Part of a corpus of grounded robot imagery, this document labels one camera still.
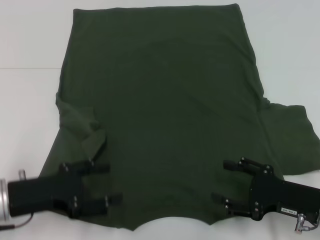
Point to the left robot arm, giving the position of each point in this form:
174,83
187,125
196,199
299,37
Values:
4,200

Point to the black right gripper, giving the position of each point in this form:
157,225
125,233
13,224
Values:
280,197

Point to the dark green t-shirt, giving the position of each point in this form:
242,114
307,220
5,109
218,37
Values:
160,100

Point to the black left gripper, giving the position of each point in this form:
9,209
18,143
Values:
45,193

